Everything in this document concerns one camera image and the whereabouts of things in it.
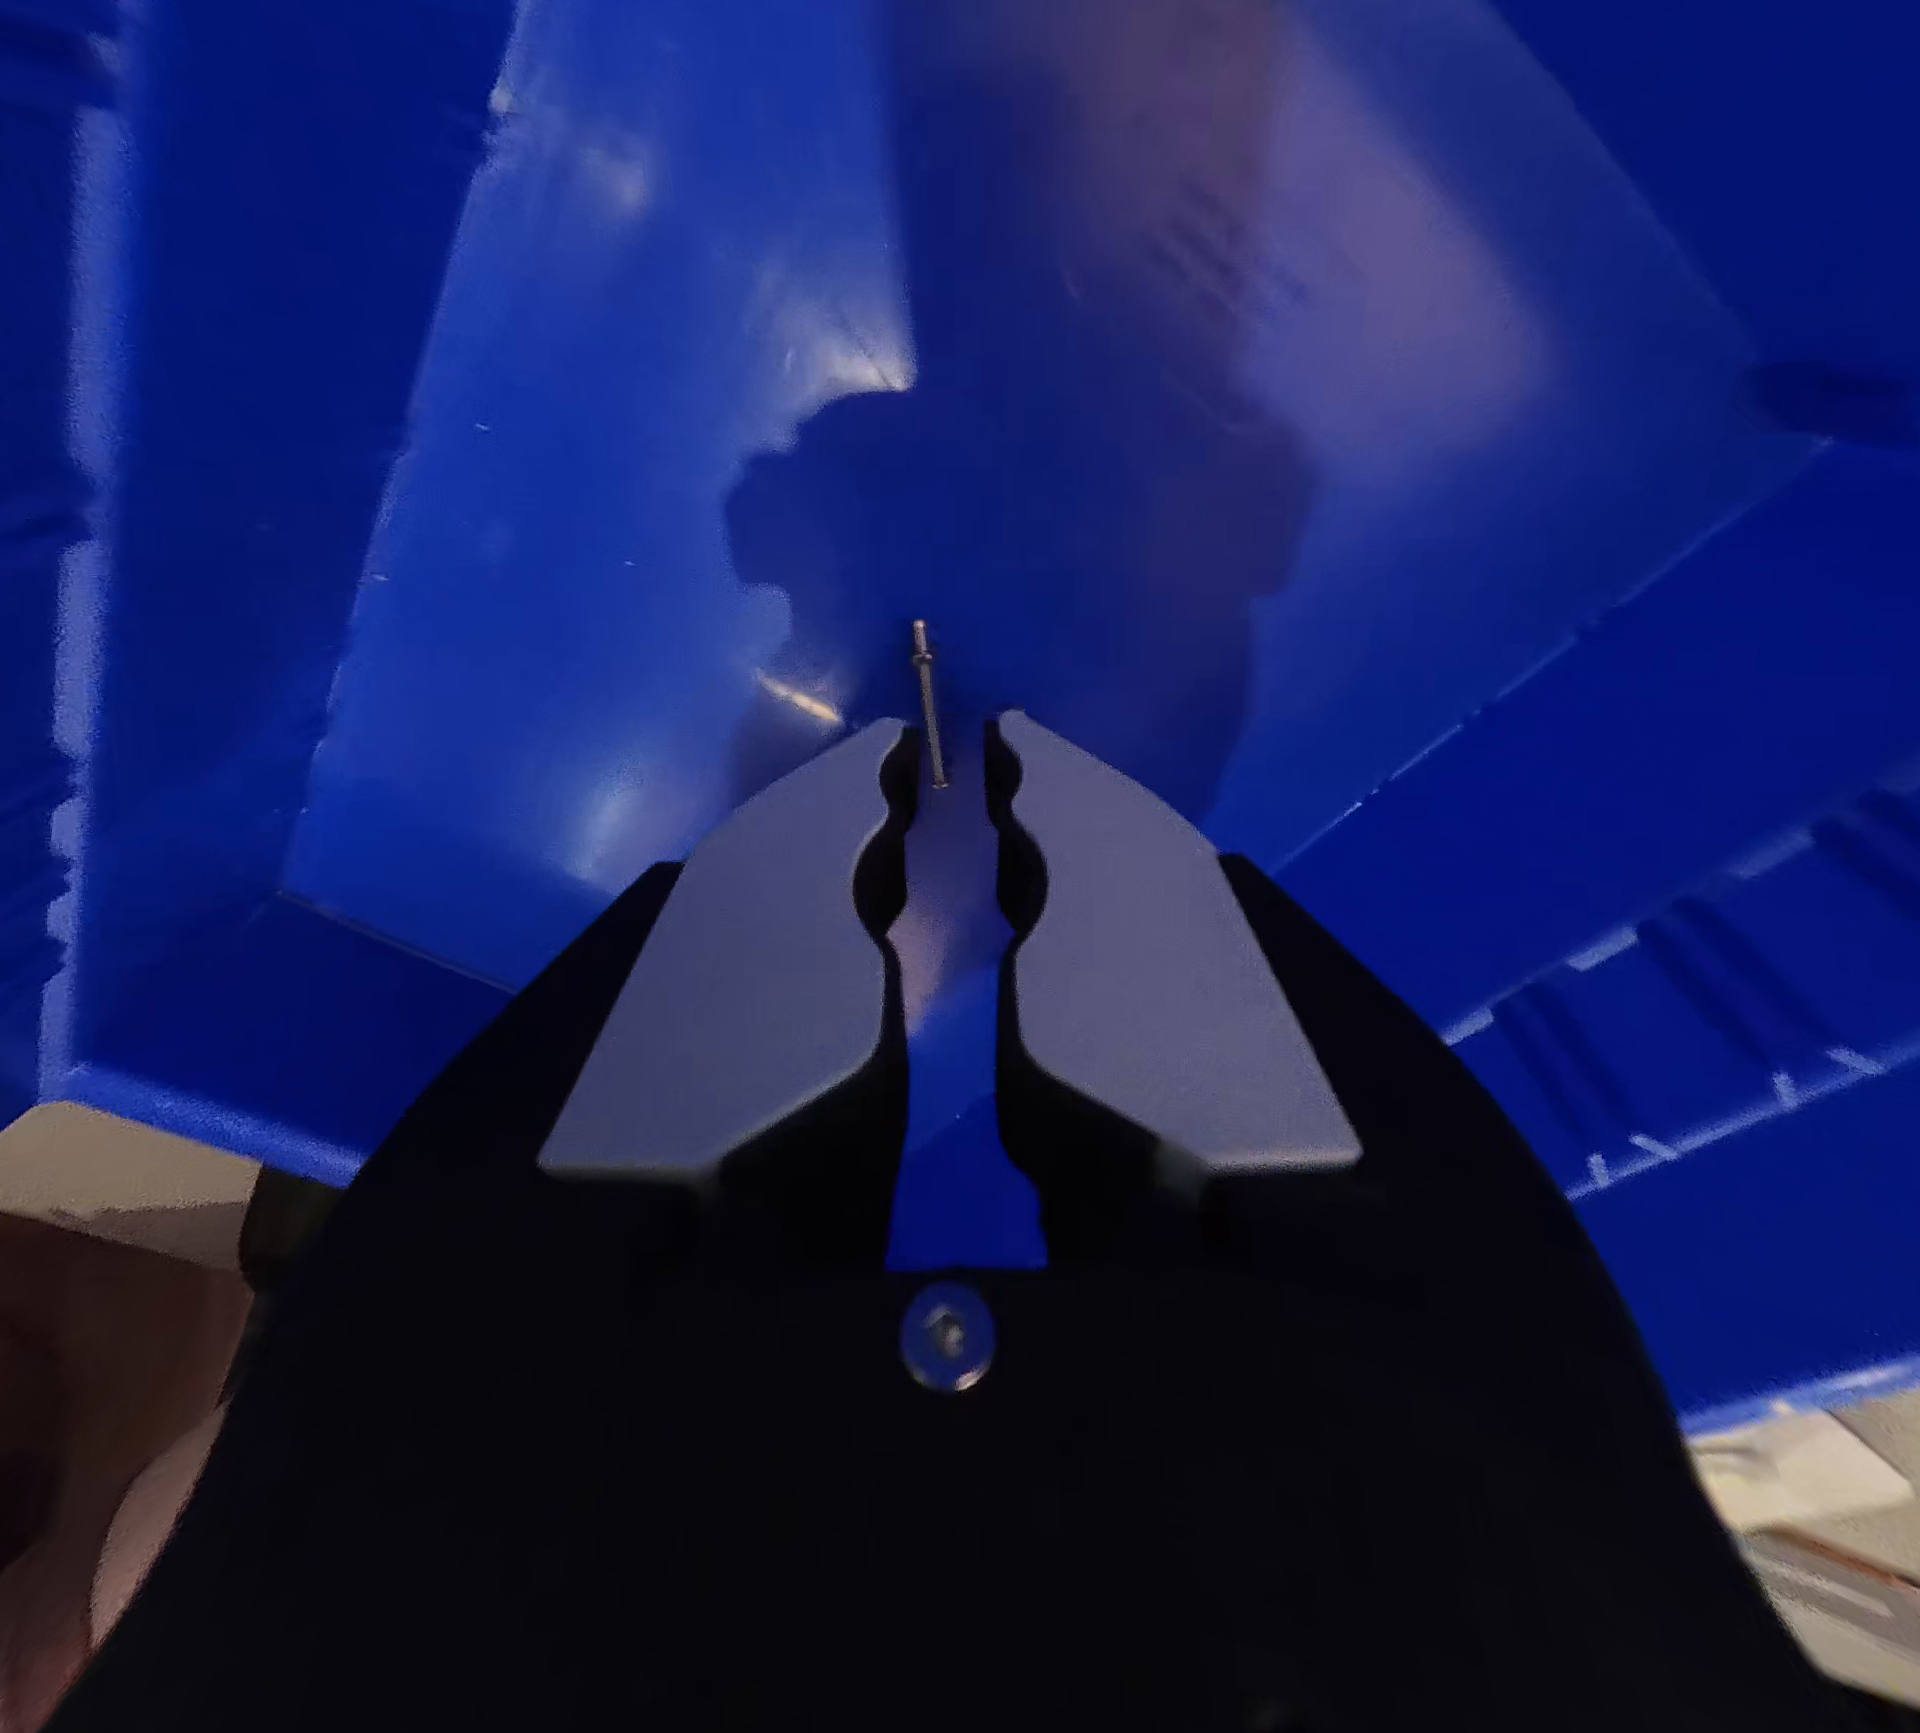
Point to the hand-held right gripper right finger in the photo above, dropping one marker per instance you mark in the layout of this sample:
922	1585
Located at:
1185	999

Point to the blue plastic bin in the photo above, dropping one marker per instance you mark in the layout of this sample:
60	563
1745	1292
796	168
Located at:
451	563

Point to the silver bolt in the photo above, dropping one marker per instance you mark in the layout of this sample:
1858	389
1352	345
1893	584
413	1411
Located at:
930	728

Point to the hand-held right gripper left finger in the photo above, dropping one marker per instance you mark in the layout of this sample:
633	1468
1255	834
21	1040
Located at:
735	999

